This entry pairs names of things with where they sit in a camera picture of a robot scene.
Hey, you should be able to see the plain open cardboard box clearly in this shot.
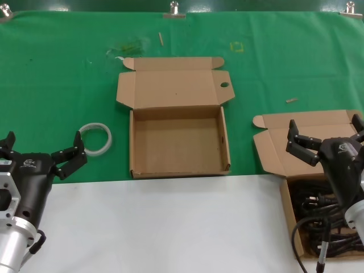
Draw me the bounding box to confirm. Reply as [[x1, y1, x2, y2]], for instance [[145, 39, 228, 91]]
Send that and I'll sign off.
[[252, 109, 364, 260]]

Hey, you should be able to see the clear plastic bag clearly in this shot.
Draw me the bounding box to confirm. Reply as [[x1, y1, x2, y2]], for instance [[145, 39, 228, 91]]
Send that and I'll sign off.
[[105, 38, 149, 57]]

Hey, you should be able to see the silver sleeved cable connector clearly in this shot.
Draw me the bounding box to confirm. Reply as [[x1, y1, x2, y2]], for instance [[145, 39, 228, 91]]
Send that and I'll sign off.
[[315, 224, 332, 273]]

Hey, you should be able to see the cardboard box with round hole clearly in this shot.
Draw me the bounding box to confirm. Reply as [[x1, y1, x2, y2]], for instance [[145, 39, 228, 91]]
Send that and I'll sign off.
[[115, 56, 235, 180]]

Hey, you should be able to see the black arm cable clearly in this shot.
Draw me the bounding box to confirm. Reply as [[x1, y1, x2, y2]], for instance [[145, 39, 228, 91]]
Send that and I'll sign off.
[[28, 229, 47, 257], [291, 217, 324, 273]]

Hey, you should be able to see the clear tape roll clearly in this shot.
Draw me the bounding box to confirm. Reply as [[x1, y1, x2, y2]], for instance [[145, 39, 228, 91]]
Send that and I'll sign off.
[[78, 122, 113, 158]]

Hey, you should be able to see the black power cable bundle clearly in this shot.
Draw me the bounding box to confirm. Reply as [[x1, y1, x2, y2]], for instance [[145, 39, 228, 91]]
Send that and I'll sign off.
[[298, 216, 352, 237], [288, 176, 338, 200], [307, 231, 364, 256]]

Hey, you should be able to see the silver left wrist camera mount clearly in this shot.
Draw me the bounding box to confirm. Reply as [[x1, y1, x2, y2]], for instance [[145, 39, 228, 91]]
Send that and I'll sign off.
[[0, 170, 22, 221]]

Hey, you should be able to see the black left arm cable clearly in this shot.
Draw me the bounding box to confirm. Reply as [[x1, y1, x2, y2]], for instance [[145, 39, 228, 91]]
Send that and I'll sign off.
[[28, 229, 47, 257]]

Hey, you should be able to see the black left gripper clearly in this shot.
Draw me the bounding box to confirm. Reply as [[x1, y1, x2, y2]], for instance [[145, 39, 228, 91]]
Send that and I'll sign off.
[[0, 130, 88, 229]]

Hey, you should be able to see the metal binder clip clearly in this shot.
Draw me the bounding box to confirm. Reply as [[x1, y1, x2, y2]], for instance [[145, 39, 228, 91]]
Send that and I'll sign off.
[[0, 5, 14, 23], [339, 1, 364, 20], [163, 1, 187, 19]]

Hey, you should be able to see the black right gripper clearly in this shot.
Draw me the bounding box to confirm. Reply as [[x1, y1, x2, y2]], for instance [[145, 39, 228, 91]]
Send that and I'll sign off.
[[286, 113, 364, 213]]

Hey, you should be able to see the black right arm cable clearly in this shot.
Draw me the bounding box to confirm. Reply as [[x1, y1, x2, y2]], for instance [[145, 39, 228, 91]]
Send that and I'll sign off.
[[291, 217, 324, 273]]

